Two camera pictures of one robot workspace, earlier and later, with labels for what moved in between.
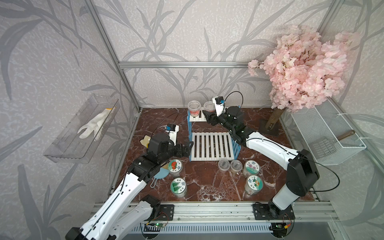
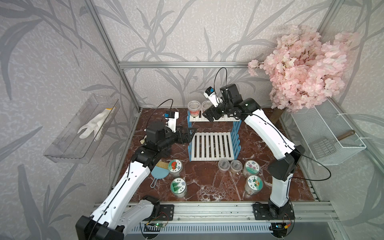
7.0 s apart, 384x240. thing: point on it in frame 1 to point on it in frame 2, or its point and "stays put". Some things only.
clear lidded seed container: [209, 106] stays put
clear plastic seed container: [223, 165] stays put
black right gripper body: [222, 120] to [222, 108]
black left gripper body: [176, 150] to [170, 138]
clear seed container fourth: [236, 167] stays put
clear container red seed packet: [194, 107] stays put
